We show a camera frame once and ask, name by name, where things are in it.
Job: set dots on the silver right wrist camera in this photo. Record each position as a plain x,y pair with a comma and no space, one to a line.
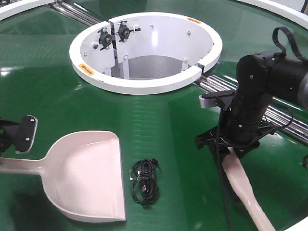
221,99

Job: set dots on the steel conveyor rollers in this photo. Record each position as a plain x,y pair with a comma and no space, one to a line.
290,125
74,11

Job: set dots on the white rim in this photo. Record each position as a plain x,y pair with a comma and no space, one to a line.
19,6
282,10

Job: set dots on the left black bearing block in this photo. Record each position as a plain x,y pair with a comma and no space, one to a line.
105,39

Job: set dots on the orange arrow warning sticker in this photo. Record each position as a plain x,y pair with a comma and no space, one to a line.
86,69

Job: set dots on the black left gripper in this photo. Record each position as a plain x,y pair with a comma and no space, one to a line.
21,134

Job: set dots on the right steel conveyor rollers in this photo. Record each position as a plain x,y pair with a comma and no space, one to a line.
290,125

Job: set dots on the beige plastic dustpan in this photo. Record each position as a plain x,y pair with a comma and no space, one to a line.
81,175

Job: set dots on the white outer rim right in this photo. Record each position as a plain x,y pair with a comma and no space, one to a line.
282,10

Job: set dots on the rear steel conveyor rollers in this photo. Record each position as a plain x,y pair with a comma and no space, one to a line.
74,11

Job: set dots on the beige hand broom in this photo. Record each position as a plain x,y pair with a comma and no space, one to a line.
241,185

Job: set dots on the right black bearing block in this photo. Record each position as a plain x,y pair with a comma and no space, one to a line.
124,32

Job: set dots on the orange rear warning sticker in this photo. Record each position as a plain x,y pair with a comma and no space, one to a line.
194,20

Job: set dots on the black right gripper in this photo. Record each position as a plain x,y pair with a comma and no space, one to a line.
240,137

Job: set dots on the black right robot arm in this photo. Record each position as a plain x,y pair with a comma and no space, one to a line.
261,76

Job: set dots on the black bearing block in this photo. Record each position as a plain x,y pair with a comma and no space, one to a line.
124,32
105,39

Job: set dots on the white outer rim left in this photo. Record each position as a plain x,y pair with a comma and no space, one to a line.
19,6

